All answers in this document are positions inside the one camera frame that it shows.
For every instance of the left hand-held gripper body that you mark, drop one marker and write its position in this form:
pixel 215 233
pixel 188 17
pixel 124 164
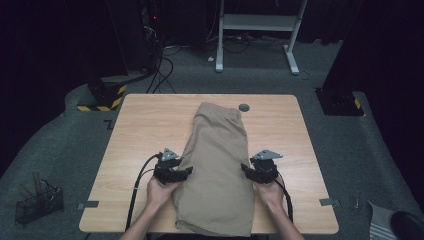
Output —
pixel 166 166

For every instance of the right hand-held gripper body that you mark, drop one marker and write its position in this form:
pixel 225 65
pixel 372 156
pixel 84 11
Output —
pixel 265 168

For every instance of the beige shorts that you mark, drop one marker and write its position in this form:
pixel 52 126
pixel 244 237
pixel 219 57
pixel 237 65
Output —
pixel 216 173

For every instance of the person's left hand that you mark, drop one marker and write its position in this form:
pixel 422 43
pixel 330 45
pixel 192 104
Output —
pixel 160 193

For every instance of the person's right hand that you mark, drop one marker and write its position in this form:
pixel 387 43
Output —
pixel 271 195

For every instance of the grey round table grommet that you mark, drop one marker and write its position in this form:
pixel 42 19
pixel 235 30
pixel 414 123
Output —
pixel 244 107

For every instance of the black floor tape mark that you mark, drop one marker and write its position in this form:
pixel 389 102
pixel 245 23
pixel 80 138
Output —
pixel 109 125

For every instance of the grey tape strip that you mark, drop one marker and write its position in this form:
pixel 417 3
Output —
pixel 329 202
pixel 88 204

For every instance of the yellow-black striped stand base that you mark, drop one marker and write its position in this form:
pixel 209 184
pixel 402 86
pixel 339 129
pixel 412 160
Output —
pixel 106 93

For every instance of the black stand base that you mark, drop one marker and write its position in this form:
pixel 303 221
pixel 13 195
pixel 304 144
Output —
pixel 338 103

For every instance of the grey striped cloth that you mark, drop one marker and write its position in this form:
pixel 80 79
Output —
pixel 380 223

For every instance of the dark equipment rack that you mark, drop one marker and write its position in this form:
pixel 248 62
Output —
pixel 151 33

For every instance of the person's black shoe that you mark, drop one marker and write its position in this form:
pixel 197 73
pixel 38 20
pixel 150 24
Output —
pixel 408 226

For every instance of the white metal desk frame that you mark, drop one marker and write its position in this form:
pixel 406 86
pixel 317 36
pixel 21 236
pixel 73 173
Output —
pixel 260 22

